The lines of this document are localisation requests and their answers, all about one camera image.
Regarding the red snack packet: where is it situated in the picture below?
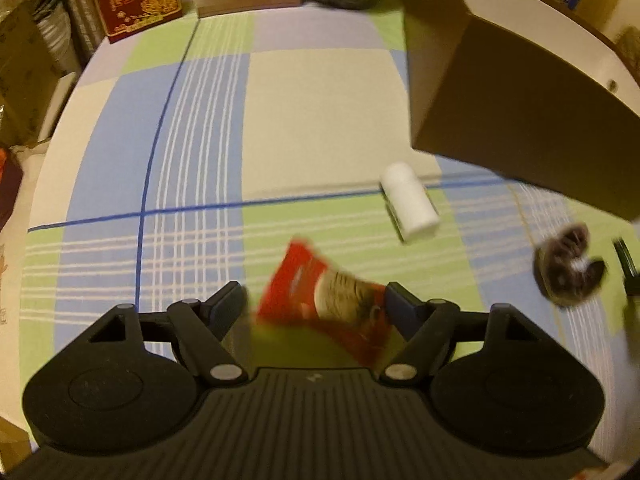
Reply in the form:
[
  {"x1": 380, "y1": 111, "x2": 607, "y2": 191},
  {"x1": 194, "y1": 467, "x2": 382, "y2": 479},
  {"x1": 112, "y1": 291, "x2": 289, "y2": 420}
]
[{"x1": 257, "y1": 238, "x2": 392, "y2": 367}]

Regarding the dark red tray with clutter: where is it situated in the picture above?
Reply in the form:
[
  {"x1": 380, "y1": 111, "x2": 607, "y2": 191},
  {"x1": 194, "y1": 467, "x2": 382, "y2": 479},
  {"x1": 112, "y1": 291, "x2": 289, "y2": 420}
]
[{"x1": 0, "y1": 146, "x2": 23, "y2": 230}]

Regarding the brown cardboard box white inside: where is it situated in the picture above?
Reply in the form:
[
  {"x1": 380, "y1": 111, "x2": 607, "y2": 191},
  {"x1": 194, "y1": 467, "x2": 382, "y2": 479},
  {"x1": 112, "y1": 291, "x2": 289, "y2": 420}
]
[{"x1": 402, "y1": 0, "x2": 639, "y2": 221}]

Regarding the checkered tablecloth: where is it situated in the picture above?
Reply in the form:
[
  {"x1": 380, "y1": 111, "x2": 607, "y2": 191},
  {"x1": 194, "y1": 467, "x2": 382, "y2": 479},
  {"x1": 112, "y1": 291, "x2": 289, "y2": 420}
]
[{"x1": 20, "y1": 4, "x2": 639, "y2": 458}]

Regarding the dark velvet scrunchie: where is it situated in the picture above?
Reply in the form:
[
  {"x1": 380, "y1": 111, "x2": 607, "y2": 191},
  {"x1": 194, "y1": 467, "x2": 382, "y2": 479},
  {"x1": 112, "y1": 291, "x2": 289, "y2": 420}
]
[{"x1": 533, "y1": 222, "x2": 608, "y2": 308}]

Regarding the white pill bottle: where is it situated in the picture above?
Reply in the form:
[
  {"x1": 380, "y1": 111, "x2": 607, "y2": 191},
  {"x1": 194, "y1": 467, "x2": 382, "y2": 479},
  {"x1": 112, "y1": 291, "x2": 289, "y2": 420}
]
[{"x1": 380, "y1": 162, "x2": 440, "y2": 243}]

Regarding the brown cardboard box with bowls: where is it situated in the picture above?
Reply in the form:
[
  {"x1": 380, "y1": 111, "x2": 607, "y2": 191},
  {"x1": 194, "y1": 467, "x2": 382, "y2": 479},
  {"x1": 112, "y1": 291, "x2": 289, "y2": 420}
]
[{"x1": 1, "y1": 0, "x2": 81, "y2": 146}]

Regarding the dark green small tube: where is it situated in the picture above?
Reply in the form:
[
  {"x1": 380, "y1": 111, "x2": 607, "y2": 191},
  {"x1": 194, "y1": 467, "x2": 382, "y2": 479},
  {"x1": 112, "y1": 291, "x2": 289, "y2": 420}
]
[{"x1": 612, "y1": 237, "x2": 640, "y2": 334}]

